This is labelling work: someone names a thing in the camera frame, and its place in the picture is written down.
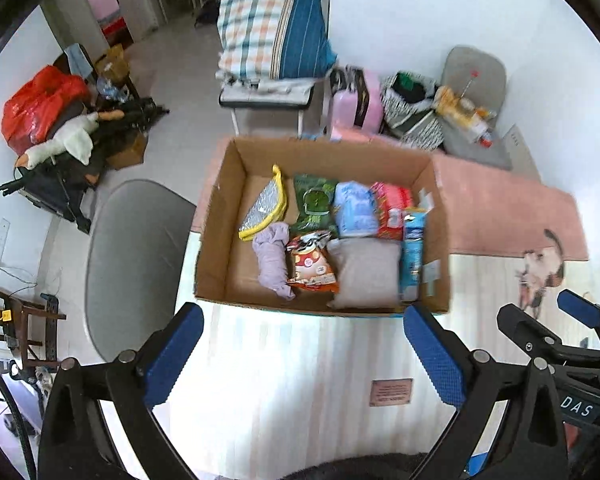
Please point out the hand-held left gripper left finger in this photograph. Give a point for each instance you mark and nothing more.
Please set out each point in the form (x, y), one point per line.
(174, 355)

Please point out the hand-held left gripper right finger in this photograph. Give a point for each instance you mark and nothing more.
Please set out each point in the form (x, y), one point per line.
(432, 355)

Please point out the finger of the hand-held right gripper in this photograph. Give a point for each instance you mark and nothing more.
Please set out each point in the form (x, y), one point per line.
(582, 307)
(530, 332)

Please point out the blue white carton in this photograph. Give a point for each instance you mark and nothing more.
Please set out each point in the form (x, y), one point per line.
(411, 260)

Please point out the white soft pillow bag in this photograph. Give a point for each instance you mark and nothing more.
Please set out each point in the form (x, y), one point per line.
(367, 275)

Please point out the purple plush toy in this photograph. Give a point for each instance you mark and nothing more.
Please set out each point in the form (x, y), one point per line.
(272, 260)

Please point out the red snack packet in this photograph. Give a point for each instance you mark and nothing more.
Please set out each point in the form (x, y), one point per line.
(392, 210)

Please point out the orange snack packet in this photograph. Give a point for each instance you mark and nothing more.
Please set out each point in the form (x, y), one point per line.
(310, 265)

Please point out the blue tissue packet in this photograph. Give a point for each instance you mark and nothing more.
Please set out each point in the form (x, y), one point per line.
(355, 210)

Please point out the yellow silver pouch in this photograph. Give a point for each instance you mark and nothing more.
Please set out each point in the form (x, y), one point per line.
(262, 205)

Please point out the green snack packet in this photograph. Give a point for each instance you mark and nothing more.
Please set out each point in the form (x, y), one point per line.
(315, 200)

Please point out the grey round chair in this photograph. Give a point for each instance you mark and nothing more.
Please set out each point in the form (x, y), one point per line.
(135, 265)

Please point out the blue seat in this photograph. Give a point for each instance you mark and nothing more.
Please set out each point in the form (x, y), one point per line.
(476, 464)

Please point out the dark wooden chair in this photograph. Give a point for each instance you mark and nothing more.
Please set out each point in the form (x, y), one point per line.
(25, 330)

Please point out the white leaning panel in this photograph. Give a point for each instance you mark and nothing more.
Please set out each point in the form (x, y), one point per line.
(522, 152)

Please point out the black folded stroller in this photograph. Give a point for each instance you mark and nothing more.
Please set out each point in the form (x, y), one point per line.
(55, 190)

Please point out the small brown cardboard box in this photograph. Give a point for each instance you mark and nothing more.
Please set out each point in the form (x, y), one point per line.
(127, 152)

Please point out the white wrapped box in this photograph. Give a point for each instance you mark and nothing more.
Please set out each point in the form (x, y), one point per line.
(475, 127)

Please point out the black white patterned bag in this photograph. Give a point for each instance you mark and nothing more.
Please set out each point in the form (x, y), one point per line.
(415, 125)

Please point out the white goose plush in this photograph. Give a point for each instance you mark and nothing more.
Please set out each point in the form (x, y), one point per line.
(72, 137)

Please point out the yellow plastic bag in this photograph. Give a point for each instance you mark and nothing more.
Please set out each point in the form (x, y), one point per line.
(447, 100)

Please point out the clear plastic bottle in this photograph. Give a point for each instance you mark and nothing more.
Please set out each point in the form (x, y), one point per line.
(470, 87)

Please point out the pink suitcase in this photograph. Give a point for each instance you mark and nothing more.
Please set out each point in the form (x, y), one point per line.
(352, 105)

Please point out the grey cushioned chair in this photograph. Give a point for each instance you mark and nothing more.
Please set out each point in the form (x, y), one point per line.
(475, 62)

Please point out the white folding bed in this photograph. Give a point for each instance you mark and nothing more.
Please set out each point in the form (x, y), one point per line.
(265, 97)

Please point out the red plastic bag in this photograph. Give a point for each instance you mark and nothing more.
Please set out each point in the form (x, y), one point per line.
(35, 105)

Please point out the yellow box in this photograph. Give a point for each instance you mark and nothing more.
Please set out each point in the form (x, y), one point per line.
(112, 62)

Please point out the light blue cloth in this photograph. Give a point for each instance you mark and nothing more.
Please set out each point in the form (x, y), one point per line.
(77, 60)

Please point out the plaid blue bedding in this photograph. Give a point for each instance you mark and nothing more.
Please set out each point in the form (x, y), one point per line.
(275, 30)

